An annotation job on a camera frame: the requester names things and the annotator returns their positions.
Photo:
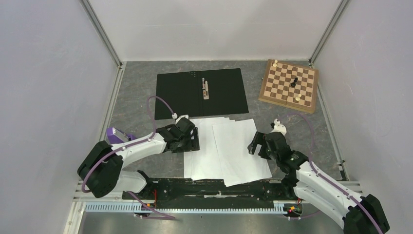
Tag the black blue file folder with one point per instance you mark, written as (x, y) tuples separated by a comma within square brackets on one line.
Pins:
[(200, 93)]

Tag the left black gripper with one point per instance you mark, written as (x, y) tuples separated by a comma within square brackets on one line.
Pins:
[(193, 144)]

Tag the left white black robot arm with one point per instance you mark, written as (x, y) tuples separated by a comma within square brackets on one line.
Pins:
[(102, 171)]

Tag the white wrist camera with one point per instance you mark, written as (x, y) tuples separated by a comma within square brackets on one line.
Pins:
[(176, 117), (276, 126)]

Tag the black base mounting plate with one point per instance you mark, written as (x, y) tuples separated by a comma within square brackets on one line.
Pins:
[(184, 193)]

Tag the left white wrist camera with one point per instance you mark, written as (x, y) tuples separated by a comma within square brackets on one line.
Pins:
[(176, 117)]

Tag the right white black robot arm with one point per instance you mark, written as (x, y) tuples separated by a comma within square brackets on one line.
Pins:
[(353, 212)]

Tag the black chess piece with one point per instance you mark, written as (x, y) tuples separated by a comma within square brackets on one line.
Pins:
[(295, 82)]

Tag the purple stapler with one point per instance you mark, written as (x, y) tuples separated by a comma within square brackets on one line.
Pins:
[(116, 136)]

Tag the wooden chessboard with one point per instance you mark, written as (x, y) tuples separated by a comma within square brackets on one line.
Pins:
[(276, 88)]

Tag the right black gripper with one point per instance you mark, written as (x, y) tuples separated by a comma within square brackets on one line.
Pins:
[(258, 139)]

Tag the white slotted cable duct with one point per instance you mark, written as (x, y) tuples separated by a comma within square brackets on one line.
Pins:
[(136, 207)]

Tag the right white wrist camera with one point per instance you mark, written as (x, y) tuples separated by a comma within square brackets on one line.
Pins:
[(276, 126)]

